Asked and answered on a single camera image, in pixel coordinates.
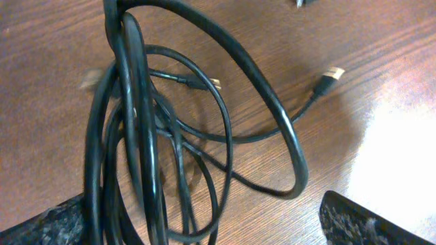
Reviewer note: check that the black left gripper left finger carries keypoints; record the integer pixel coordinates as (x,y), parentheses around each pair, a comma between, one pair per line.
(61,224)

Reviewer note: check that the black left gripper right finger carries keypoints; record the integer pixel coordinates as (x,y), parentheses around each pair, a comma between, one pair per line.
(346,222)

